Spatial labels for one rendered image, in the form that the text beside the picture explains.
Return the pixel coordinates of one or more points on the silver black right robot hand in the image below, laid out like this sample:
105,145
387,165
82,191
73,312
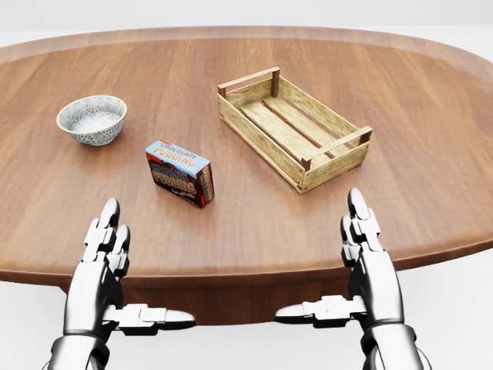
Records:
379,289

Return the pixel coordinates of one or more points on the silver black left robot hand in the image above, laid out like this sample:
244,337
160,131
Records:
90,293

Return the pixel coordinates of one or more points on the chocolate pudding box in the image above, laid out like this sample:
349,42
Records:
180,173

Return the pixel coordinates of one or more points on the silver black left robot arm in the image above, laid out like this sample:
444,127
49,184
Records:
73,350

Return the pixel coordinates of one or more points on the grey patterned bowl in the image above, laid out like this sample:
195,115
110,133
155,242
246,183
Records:
91,119

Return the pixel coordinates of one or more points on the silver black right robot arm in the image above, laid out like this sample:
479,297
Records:
394,348

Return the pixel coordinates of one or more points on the wooden slat tray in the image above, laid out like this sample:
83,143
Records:
294,129

